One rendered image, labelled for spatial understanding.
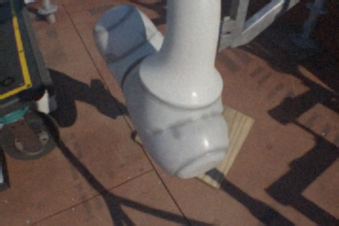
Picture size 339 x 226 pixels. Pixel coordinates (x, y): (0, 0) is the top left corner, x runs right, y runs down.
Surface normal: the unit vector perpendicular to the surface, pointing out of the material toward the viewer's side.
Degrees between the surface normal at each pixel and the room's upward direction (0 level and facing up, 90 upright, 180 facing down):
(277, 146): 0
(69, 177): 0
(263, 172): 0
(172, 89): 45
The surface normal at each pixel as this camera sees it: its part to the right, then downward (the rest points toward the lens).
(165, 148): -0.51, 0.17
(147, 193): 0.03, -0.65
